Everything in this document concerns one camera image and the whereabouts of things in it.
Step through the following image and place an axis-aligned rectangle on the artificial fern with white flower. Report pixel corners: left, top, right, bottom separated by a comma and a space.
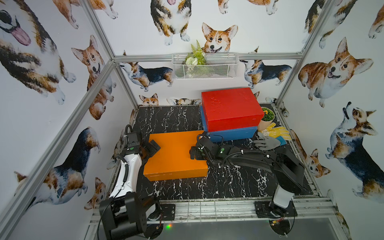
184, 41, 207, 78

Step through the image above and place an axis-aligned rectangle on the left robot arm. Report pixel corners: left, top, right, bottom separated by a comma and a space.
99, 125, 163, 240

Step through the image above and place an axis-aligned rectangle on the blue shoebox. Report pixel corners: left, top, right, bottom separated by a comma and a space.
200, 106, 258, 143

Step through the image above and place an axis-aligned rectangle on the blue cloth piece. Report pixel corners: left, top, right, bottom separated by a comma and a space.
276, 136, 287, 146

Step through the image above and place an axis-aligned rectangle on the aluminium front rail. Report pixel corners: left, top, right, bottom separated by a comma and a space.
89, 196, 338, 226

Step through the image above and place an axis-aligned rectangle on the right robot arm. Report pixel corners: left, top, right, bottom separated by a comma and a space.
189, 132, 311, 209

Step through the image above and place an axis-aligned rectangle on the white wire mesh basket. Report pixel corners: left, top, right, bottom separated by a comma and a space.
172, 53, 240, 80

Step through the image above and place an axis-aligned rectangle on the orange shoebox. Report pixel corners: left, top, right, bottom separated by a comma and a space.
143, 131, 209, 182

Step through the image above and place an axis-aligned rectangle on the potted green plant with flower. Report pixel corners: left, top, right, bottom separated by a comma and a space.
258, 107, 275, 132

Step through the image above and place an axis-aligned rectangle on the grey work glove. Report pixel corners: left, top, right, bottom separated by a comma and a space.
253, 132, 281, 151

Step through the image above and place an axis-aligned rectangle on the yellow work glove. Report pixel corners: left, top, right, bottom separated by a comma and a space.
261, 123, 292, 141

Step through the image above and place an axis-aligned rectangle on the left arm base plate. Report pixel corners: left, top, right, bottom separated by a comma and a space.
160, 204, 176, 222

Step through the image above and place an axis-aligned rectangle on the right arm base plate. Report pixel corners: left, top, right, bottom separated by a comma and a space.
254, 201, 298, 219

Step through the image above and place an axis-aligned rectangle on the red shoebox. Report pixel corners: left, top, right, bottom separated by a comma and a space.
202, 88, 264, 132

